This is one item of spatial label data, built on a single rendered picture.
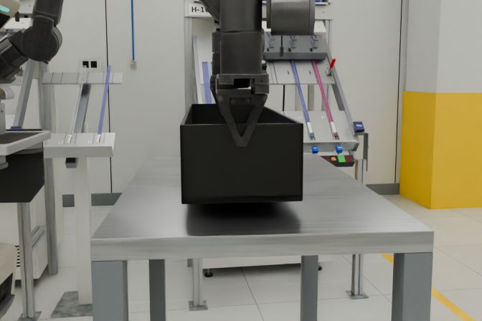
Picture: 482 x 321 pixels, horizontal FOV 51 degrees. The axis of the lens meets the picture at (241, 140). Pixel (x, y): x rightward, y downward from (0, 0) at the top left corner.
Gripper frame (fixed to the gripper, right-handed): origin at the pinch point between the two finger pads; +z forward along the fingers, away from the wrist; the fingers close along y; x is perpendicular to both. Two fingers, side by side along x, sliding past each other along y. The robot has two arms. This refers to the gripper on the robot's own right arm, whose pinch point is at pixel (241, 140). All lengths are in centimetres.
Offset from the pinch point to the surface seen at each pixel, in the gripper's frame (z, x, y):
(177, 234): 11.6, 8.7, -5.7
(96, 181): 70, 88, 333
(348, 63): -24, -118, 349
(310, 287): 47, -24, 60
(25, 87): -6, 82, 161
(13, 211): 51, 92, 167
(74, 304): 90, 62, 150
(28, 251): 61, 76, 139
